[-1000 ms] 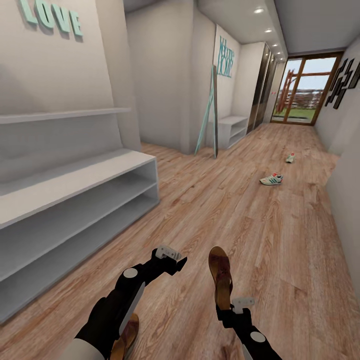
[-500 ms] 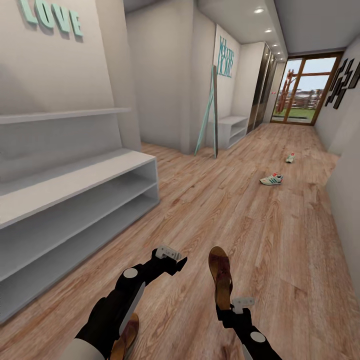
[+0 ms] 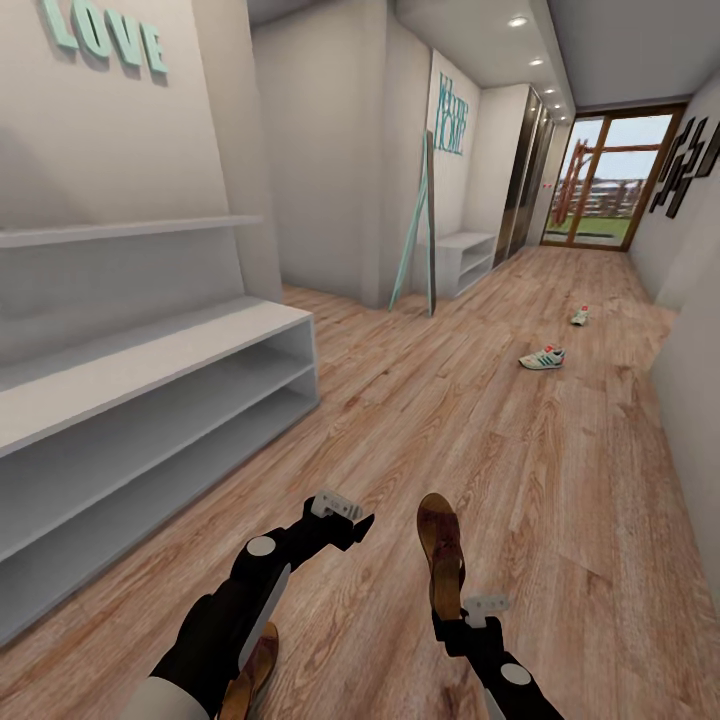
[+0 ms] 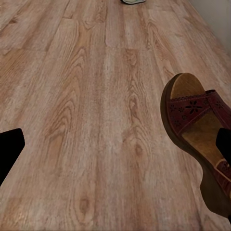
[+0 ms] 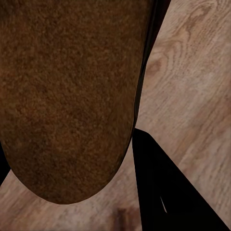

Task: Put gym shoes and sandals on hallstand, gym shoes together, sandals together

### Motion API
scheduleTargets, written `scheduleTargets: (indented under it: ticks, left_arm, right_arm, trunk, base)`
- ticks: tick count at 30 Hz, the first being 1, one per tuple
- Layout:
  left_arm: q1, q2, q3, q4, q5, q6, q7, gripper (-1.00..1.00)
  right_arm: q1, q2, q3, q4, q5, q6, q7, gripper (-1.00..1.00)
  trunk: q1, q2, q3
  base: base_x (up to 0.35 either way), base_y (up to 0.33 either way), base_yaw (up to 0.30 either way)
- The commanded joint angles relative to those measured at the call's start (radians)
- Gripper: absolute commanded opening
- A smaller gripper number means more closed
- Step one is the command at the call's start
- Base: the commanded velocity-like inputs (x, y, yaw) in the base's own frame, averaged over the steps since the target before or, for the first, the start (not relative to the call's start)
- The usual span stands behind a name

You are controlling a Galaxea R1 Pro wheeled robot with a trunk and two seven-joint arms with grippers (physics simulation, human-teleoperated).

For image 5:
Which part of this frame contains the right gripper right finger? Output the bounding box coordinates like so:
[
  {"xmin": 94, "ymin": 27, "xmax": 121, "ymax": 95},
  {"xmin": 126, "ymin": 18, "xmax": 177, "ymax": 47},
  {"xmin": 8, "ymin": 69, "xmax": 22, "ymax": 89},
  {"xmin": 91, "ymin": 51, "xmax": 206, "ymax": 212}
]
[{"xmin": 132, "ymin": 128, "xmax": 231, "ymax": 231}]

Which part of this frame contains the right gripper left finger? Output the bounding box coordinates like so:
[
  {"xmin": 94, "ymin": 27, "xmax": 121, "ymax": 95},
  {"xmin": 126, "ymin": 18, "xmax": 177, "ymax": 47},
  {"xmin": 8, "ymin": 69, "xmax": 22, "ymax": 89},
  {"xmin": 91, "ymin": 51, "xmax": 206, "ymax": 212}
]
[{"xmin": 0, "ymin": 142, "xmax": 11, "ymax": 186}]

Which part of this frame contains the sandal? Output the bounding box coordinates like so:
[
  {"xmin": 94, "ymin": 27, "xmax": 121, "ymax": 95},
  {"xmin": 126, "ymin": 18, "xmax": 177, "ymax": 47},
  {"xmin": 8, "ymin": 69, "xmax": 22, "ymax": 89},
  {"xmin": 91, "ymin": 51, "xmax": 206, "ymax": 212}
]
[{"xmin": 0, "ymin": 0, "xmax": 171, "ymax": 205}]

